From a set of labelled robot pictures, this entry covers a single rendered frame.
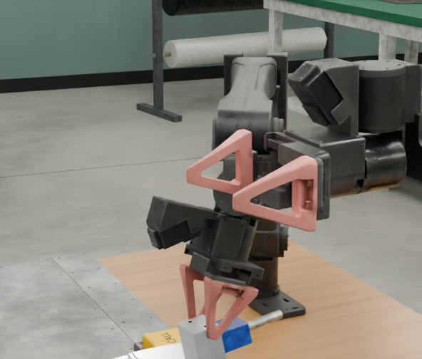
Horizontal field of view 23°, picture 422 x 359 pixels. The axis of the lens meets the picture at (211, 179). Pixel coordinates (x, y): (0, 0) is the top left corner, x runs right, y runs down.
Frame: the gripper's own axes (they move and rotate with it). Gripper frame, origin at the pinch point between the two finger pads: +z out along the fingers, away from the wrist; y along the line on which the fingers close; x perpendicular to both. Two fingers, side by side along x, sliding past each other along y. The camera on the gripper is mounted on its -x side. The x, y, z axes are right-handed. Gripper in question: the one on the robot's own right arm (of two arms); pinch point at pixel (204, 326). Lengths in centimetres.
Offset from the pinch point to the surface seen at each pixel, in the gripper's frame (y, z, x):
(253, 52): -522, -96, 260
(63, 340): -35.3, 12.6, -4.1
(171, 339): -20.7, 6.5, 6.4
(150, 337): -22.6, 7.1, 4.0
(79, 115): -546, -23, 160
